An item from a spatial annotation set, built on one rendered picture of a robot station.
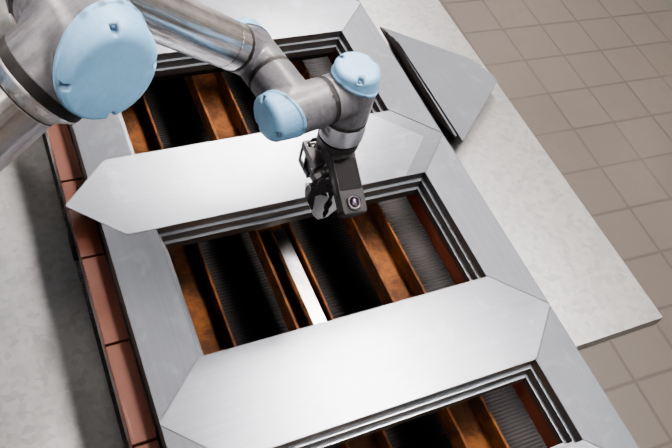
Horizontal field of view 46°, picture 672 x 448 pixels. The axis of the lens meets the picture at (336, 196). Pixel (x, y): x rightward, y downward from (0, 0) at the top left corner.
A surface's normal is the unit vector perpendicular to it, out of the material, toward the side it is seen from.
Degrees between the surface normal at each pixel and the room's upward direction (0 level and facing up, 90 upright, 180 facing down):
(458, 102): 0
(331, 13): 0
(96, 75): 85
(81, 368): 0
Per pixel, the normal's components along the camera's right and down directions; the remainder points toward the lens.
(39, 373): 0.19, -0.62
